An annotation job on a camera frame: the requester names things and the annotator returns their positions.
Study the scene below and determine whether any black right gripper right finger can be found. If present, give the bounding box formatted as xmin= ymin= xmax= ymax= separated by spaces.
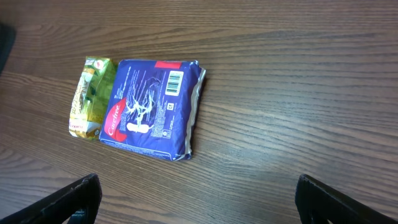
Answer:
xmin=295 ymin=174 xmax=397 ymax=224

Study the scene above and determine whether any purple sanitary pad pack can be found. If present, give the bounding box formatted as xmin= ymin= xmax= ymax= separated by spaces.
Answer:
xmin=99 ymin=59 xmax=206 ymax=161

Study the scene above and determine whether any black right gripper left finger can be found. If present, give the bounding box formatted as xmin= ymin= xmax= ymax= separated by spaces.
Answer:
xmin=1 ymin=173 xmax=102 ymax=224

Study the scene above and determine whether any green yellow snack pouch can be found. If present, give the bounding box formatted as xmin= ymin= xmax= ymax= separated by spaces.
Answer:
xmin=69 ymin=57 xmax=117 ymax=139

